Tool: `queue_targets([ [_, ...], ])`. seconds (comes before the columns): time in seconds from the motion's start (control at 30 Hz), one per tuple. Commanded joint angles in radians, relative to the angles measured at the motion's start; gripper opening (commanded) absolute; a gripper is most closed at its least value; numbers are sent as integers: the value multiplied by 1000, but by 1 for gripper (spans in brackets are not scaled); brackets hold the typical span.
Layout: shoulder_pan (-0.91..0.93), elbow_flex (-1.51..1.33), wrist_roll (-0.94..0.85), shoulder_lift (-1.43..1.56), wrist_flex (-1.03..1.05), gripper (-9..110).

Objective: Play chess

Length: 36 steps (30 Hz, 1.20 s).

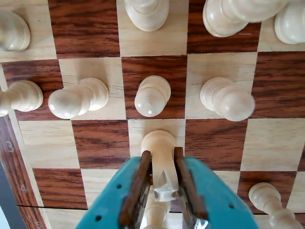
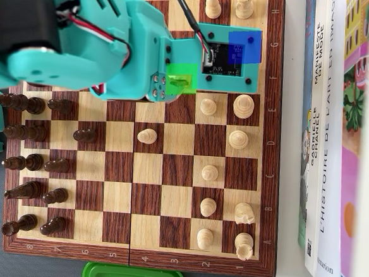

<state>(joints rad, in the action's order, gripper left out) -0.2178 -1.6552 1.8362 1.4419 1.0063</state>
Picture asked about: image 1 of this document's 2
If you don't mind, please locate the grey fabric mat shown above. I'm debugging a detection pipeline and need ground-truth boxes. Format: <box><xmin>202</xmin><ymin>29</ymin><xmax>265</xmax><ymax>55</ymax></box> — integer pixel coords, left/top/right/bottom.
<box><xmin>0</xmin><ymin>159</ymin><xmax>27</xmax><ymax>229</ymax></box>

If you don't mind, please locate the white wooden pawn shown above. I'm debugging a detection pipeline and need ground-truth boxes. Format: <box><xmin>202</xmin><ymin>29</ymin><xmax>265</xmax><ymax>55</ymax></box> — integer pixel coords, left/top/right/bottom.
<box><xmin>47</xmin><ymin>77</ymin><xmax>110</xmax><ymax>120</ymax></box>
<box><xmin>200</xmin><ymin>76</ymin><xmax>255</xmax><ymax>122</ymax></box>
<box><xmin>248</xmin><ymin>182</ymin><xmax>305</xmax><ymax>229</ymax></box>
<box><xmin>134</xmin><ymin>75</ymin><xmax>172</xmax><ymax>118</ymax></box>
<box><xmin>0</xmin><ymin>80</ymin><xmax>44</xmax><ymax>117</ymax></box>

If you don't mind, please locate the white wooden bishop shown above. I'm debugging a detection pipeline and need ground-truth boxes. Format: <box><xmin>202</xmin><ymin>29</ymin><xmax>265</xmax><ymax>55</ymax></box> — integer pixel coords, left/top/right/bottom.
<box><xmin>123</xmin><ymin>0</ymin><xmax>170</xmax><ymax>32</ymax></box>
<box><xmin>140</xmin><ymin>187</ymin><xmax>172</xmax><ymax>229</ymax></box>

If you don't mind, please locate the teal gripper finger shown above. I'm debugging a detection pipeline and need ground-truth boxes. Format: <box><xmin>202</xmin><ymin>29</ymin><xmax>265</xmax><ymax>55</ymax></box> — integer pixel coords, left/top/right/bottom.
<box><xmin>75</xmin><ymin>150</ymin><xmax>153</xmax><ymax>229</ymax></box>
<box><xmin>173</xmin><ymin>147</ymin><xmax>260</xmax><ymax>229</ymax></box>

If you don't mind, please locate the white wooden rook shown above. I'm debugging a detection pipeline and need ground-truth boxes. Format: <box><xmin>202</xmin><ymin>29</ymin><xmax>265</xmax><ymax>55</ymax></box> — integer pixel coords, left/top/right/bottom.
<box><xmin>0</xmin><ymin>10</ymin><xmax>31</xmax><ymax>52</ymax></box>

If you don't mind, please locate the white wooden knight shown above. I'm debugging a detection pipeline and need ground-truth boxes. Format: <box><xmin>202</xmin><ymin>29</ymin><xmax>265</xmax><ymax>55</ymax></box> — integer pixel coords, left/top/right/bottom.
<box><xmin>140</xmin><ymin>130</ymin><xmax>180</xmax><ymax>203</ymax></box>

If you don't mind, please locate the wooden folding chessboard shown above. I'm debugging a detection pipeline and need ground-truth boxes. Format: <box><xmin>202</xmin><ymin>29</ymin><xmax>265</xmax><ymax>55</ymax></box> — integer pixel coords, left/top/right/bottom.
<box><xmin>0</xmin><ymin>0</ymin><xmax>305</xmax><ymax>229</ymax></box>

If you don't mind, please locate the white wooden king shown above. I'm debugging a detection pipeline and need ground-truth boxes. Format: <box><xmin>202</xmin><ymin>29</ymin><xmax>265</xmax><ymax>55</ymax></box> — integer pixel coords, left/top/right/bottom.
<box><xmin>202</xmin><ymin>0</ymin><xmax>290</xmax><ymax>38</ymax></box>

